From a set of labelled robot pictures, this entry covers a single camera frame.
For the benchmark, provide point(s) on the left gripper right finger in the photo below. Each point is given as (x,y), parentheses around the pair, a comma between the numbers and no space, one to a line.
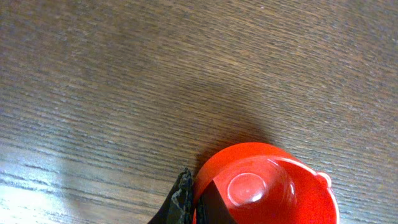
(211,208)

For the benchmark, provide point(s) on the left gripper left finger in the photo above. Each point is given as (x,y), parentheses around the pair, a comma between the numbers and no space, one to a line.
(178,205)

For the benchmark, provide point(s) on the orange measuring scoop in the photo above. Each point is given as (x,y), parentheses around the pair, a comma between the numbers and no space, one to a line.
(261,183)

